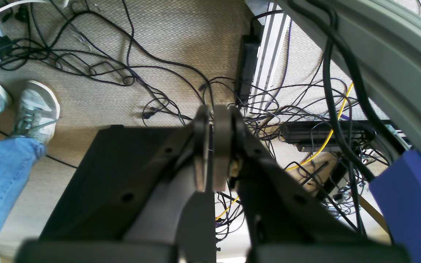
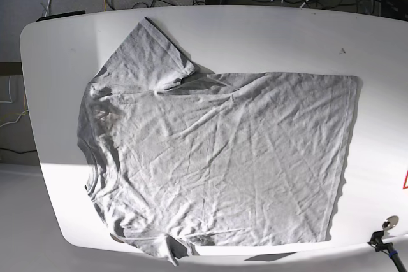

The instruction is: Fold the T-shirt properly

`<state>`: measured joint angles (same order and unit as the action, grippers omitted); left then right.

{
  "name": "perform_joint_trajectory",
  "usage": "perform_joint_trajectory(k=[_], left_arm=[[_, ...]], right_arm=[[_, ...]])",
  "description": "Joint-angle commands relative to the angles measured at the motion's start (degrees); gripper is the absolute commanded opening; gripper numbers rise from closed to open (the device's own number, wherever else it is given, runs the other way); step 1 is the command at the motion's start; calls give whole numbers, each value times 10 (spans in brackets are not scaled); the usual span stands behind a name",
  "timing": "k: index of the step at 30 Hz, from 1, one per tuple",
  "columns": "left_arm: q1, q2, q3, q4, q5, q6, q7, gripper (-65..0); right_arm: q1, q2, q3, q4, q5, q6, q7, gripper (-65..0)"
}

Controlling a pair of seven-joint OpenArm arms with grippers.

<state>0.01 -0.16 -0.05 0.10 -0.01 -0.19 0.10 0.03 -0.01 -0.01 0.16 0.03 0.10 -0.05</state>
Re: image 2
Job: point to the red warning sticker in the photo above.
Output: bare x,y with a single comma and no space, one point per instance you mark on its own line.
405,185

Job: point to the silver disc near right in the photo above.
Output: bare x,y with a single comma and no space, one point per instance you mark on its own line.
390,222

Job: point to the grey T-shirt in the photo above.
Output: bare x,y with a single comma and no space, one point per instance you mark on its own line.
181,159

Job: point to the black clamp with cable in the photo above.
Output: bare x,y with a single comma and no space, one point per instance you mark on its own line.
376,241

